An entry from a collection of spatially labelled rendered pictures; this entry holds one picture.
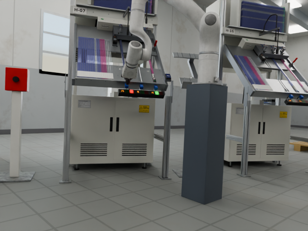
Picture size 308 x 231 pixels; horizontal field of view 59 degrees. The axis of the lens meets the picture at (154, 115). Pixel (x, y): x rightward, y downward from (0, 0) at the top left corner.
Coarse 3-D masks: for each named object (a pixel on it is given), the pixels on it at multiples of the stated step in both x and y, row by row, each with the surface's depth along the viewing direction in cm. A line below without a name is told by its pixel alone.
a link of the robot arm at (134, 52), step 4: (132, 44) 170; (136, 44) 171; (140, 44) 172; (128, 48) 172; (132, 48) 170; (136, 48) 169; (140, 48) 171; (128, 52) 174; (132, 52) 172; (136, 52) 172; (140, 52) 173; (128, 56) 175; (132, 56) 174; (136, 56) 174; (140, 56) 175; (128, 60) 177; (132, 60) 176; (136, 60) 177; (132, 64) 178
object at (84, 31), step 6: (78, 30) 229; (84, 30) 231; (90, 30) 233; (96, 30) 235; (102, 30) 237; (78, 36) 224; (84, 36) 225; (90, 36) 227; (96, 36) 229; (102, 36) 231; (108, 36) 234; (126, 42) 234; (114, 48) 224; (120, 48) 226; (126, 48) 228; (144, 48) 234; (126, 54) 231; (156, 54) 233
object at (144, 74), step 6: (114, 66) 209; (120, 66) 210; (114, 72) 204; (120, 72) 206; (138, 72) 211; (144, 72) 212; (150, 72) 214; (156, 72) 216; (114, 78) 200; (120, 78) 201; (138, 78) 205; (144, 78) 208; (150, 78) 209; (156, 78) 211; (162, 78) 213
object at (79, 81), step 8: (80, 80) 190; (88, 80) 191; (96, 80) 192; (104, 80) 193; (112, 80) 194; (120, 80) 196; (128, 88) 203; (136, 88) 204; (144, 88) 206; (152, 88) 207; (160, 88) 208
